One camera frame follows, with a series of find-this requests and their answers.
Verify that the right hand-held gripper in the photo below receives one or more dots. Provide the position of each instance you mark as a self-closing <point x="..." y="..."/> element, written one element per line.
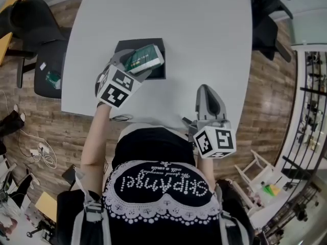
<point x="214" y="142"/>

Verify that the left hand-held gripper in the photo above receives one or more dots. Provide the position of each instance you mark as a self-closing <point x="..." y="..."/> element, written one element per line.
<point x="115" y="91"/>

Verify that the green and white box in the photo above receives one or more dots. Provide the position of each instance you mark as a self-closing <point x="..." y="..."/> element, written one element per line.
<point x="144" y="57"/>

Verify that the small dark grey box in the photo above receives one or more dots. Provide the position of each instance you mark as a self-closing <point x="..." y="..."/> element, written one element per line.
<point x="155" y="42"/>

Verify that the person's right forearm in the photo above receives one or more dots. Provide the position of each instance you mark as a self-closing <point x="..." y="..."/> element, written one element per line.
<point x="205" y="170"/>

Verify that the person's left forearm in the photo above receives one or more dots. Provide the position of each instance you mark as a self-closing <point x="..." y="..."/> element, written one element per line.
<point x="97" y="136"/>

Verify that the white table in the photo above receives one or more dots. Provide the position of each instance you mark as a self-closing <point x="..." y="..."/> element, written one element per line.
<point x="191" y="47"/>

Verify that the person's black printed shirt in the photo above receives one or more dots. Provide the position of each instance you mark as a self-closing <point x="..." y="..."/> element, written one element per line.
<point x="153" y="147"/>

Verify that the white stool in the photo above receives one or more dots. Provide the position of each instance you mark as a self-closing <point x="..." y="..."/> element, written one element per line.
<point x="255" y="167"/>

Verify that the green plastic packet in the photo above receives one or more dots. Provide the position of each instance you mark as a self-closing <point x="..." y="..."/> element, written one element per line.
<point x="53" y="79"/>

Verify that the black office chair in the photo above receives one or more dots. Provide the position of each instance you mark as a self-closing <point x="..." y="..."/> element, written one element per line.
<point x="265" y="34"/>
<point x="51" y="55"/>

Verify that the small white packet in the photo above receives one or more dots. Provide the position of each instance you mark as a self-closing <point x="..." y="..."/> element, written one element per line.
<point x="42" y="65"/>

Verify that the green and yellow item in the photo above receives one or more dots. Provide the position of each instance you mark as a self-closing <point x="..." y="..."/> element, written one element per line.
<point x="272" y="190"/>

